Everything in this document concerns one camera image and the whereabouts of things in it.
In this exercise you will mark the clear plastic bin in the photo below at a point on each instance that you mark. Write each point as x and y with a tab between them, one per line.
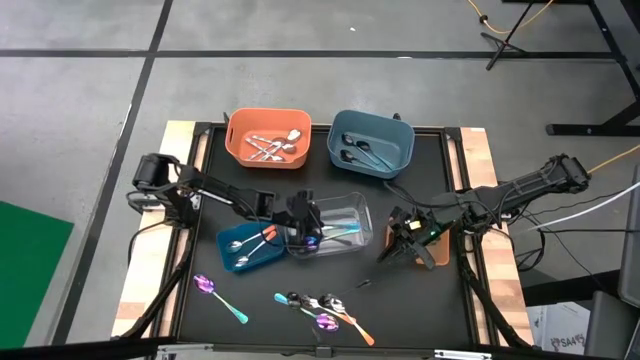
350	210

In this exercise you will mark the white cardboard box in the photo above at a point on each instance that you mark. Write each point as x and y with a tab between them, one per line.
560	330

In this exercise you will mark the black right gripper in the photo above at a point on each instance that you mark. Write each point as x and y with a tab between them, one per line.
420	230

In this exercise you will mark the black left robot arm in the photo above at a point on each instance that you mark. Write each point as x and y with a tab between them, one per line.
225	192

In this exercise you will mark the black metal table frame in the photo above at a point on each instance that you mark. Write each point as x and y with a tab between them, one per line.
457	150

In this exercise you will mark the dark grey cabinet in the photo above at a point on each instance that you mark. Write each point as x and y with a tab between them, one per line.
612	325

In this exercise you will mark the green floor mat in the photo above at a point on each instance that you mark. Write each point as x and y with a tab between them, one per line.
30	280

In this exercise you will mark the small orange tray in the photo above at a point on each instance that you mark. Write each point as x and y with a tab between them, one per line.
442	255

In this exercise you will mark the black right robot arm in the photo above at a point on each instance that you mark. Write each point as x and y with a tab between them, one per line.
520	190

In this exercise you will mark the black tripod stand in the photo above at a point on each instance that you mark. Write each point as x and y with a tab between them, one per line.
501	44

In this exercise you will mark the small blue tray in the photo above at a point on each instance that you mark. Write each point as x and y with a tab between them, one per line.
260	262

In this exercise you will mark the large blue-grey plastic bin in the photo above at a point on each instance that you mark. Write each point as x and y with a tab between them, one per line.
395	135

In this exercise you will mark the large orange plastic bin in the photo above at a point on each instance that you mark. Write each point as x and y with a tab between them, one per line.
235	140

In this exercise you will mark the black desk frame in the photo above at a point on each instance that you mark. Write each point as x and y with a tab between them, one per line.
590	130

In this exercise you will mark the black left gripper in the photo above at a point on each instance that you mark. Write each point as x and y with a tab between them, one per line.
300	210

